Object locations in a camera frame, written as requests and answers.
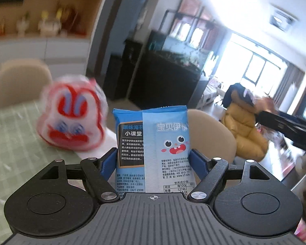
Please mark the grey curtain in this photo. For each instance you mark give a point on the grey curtain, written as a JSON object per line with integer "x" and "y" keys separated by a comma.
{"x": 292, "y": 86}

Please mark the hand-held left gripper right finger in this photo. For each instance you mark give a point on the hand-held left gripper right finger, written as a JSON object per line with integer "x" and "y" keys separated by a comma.
{"x": 197, "y": 163}

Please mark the framed wall picture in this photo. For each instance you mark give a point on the framed wall picture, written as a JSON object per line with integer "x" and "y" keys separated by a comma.
{"x": 196, "y": 12}

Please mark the green checkered tablecloth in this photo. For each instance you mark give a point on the green checkered tablecloth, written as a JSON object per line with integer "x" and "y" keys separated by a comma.
{"x": 17, "y": 145}

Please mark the ceiling air vent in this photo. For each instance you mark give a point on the ceiling air vent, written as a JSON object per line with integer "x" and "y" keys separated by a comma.
{"x": 283, "y": 17}

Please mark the red white rabbit-shaped bag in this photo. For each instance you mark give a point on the red white rabbit-shaped bag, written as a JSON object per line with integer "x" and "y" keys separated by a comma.
{"x": 71, "y": 114}

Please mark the glass fish tank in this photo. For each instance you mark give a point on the glass fish tank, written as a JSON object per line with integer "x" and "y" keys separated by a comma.
{"x": 178, "y": 48}

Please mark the beige dining chair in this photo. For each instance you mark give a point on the beige dining chair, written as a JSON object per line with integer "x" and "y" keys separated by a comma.
{"x": 20, "y": 81}

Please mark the black low cabinet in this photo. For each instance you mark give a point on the black low cabinet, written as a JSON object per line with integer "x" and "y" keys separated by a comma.
{"x": 153, "y": 81}

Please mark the tan chair back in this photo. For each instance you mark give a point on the tan chair back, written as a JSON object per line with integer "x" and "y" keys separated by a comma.
{"x": 214, "y": 135}

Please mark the blue snack packet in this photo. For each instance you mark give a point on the blue snack packet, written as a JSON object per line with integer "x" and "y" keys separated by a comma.
{"x": 155, "y": 143}

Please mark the white sideboard cabinet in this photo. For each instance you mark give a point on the white sideboard cabinet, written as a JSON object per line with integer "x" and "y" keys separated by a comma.
{"x": 40, "y": 51}

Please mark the dark blue jacket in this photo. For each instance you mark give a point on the dark blue jacket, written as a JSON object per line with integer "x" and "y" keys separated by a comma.
{"x": 237, "y": 94}

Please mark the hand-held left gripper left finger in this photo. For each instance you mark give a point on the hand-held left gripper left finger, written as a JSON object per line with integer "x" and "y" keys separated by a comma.
{"x": 109, "y": 163}

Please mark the red gold figurine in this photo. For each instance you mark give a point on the red gold figurine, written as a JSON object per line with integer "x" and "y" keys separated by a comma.
{"x": 1, "y": 28}

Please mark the red gold flower decoration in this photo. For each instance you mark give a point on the red gold flower decoration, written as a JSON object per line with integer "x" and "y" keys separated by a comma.
{"x": 71, "y": 17}

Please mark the white vase with flowers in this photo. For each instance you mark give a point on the white vase with flowers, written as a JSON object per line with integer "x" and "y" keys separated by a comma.
{"x": 23, "y": 25}

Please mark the large window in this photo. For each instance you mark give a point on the large window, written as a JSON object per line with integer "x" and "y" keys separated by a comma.
{"x": 252, "y": 63}

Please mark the yellow puffer jacket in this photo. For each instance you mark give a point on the yellow puffer jacket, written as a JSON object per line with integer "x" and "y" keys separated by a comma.
{"x": 244, "y": 130}

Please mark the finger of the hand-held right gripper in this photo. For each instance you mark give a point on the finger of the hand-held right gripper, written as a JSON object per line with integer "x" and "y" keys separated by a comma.
{"x": 285, "y": 126}

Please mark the white plush figure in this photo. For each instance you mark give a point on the white plush figure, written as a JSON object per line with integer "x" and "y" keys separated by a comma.
{"x": 49, "y": 25}

